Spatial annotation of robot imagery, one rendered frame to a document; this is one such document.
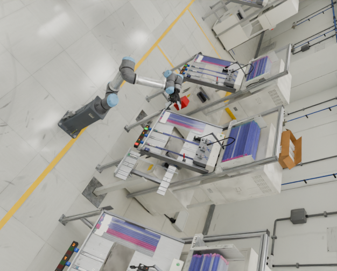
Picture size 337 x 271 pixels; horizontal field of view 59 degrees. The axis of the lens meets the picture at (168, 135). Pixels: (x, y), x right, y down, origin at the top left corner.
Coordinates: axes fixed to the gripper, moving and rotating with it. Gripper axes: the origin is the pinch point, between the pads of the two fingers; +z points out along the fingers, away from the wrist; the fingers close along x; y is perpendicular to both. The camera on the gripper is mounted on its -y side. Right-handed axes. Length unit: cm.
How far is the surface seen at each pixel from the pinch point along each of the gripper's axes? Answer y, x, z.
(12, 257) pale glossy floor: 31, -103, 151
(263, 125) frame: -72, 65, -18
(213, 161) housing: -50, 27, 30
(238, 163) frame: -37, 56, 33
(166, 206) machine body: -101, -41, 76
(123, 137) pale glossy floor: -75, -110, 3
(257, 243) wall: -188, 49, 95
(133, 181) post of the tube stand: -20, -38, 65
